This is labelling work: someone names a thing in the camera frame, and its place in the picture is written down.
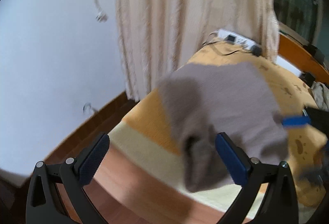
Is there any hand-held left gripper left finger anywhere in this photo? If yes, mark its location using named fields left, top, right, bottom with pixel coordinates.
left=25, top=132, right=110, bottom=224

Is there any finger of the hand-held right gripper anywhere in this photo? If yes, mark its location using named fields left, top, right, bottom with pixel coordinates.
left=298, top=142, right=329, bottom=187
left=281, top=107, right=329, bottom=134

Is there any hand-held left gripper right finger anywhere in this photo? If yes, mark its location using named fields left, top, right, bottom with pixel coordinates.
left=215, top=132, right=300, bottom=224

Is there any mauve knit sweater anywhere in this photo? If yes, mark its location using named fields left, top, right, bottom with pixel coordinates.
left=155, top=61, right=290, bottom=192

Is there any light grey ribbed sweater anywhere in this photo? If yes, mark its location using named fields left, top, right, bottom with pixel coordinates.
left=311, top=81, right=329, bottom=110

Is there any small black device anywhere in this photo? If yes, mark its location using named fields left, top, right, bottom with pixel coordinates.
left=301, top=72, right=315, bottom=84

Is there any cream mattress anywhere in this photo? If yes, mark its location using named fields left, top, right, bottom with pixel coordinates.
left=108, top=121, right=268, bottom=214

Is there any yellow spotted blanket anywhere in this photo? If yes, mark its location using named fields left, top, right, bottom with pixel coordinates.
left=122, top=43, right=329, bottom=208

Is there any orange wooden headboard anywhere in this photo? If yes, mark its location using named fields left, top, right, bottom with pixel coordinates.
left=279, top=33, right=329, bottom=83

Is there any dark grey box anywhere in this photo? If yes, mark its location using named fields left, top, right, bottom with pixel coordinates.
left=308, top=44, right=326, bottom=60

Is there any white power strip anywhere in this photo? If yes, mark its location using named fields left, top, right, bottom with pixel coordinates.
left=215, top=29, right=263, bottom=56

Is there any dark glass window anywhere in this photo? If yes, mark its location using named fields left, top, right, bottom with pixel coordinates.
left=270, top=0, right=324, bottom=43

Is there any beige pleated curtain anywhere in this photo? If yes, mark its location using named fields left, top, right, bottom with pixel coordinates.
left=114, top=0, right=280, bottom=100

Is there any light wooden bed frame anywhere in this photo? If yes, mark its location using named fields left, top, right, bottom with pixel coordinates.
left=55, top=147, right=255, bottom=224

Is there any black power cable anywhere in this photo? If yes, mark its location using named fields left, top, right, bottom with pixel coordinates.
left=202, top=34, right=244, bottom=56

